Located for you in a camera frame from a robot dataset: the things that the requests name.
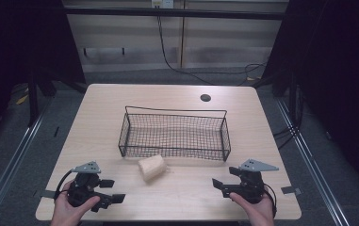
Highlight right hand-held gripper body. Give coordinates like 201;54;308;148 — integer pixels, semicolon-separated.
231;158;280;204

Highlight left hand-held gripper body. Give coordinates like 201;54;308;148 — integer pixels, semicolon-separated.
67;160;102;208

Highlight light brown bread loaf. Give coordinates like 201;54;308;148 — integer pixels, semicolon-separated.
137;154;168;183

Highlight black wire mesh basket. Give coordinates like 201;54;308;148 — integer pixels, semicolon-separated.
118;105;232;163

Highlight person's right hand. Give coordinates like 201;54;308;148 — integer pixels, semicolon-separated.
229;190;276;226

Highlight person's left hand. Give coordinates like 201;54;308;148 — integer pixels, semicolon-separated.
50;180;101;226

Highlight grey tape strip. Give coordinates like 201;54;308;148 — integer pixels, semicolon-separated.
281;186;303;196
40;189;57;200

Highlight black metal stand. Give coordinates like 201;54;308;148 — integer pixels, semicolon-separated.
25;71;58;128

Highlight yellow floor tape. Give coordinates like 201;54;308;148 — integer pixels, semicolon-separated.
15;93;30;105

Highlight black curtain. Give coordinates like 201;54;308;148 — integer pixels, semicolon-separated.
0;0;87;154
261;0;359;191

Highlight black horizontal metal bar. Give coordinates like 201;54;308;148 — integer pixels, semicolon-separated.
63;7;287;21

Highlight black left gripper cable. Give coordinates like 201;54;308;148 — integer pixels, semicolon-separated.
54;169;74;203

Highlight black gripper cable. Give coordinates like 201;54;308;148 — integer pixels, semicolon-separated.
54;169;74;203
263;183;278;218

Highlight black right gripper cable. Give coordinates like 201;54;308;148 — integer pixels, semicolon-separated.
263;183;278;218

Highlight metal floor rail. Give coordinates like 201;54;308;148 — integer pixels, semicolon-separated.
0;95;54;226
274;96;352;226

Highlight bundle of black floor cables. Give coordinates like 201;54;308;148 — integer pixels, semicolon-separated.
272;84;305;151

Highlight looped black floor cable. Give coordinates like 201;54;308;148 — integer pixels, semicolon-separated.
237;61;269;87

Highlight long black wall cable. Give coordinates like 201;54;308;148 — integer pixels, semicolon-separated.
156;14;214;86

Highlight white wall power outlet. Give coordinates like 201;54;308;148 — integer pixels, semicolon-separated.
150;0;175;9

